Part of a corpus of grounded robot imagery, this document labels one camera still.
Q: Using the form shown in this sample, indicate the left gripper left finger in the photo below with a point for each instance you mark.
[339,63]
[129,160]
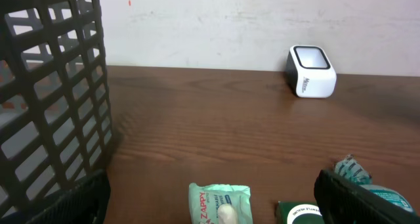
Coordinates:
[85,203]

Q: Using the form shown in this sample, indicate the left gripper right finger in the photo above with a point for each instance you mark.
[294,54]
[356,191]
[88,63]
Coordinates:
[343,202]

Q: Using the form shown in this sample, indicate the teal mouthwash bottle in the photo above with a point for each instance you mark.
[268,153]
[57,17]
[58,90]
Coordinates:
[352,171]

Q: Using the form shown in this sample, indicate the small green box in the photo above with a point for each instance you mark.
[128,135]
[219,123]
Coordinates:
[298,213]

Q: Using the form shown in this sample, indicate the teal wet wipes pack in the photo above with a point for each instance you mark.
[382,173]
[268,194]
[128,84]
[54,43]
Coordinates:
[220,203]

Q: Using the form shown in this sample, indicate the white barcode scanner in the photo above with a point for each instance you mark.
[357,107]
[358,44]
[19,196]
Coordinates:
[309,72]

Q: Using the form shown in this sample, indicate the grey plastic basket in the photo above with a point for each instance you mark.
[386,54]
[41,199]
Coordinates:
[56,124]

